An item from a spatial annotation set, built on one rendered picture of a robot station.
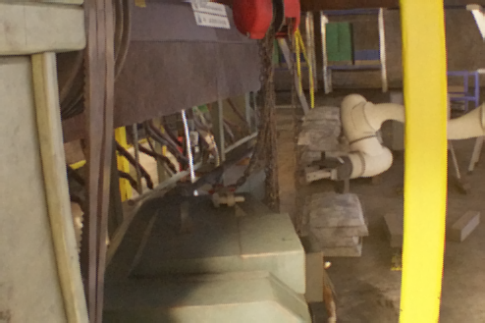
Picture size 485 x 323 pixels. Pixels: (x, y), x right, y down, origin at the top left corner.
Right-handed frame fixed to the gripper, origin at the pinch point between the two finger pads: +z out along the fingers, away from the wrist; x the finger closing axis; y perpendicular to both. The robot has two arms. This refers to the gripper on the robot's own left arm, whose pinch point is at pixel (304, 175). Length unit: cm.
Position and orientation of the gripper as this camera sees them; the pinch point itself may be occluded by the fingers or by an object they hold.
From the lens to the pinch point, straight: 170.7
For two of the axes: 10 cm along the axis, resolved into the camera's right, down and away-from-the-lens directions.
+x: 5.0, 1.3, -8.5
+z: -8.6, 1.4, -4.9
